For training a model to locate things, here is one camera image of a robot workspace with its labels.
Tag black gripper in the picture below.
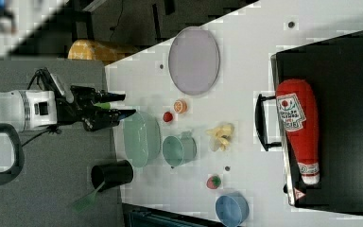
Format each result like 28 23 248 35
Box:
55 85 136 131

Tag yellow plush banana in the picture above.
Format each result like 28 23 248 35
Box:
206 123 234 152

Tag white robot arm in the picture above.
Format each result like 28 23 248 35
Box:
0 85 136 185

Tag purple round plate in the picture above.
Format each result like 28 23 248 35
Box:
168 26 220 96

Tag green cylinder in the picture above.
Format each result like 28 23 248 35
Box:
95 102 112 110

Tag green perforated colander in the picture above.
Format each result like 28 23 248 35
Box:
123 112 161 167

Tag small red tomato toy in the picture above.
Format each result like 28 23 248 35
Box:
163 112 173 123

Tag black cylindrical cup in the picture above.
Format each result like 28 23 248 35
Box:
91 160 133 192

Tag orange slice toy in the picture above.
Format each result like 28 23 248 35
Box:
173 99 188 114

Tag green cup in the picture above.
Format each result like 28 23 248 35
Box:
163 131 197 167

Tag green spatula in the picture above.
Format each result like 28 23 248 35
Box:
72 183 105 212

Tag red strawberry toy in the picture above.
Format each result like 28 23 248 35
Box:
206 175 221 189

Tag blue cup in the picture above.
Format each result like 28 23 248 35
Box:
216 192 250 227

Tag red plush ketchup bottle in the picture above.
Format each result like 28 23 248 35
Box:
276 79 320 185

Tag black toaster oven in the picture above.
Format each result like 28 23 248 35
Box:
270 30 363 216

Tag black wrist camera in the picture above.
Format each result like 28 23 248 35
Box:
45 72 75 103

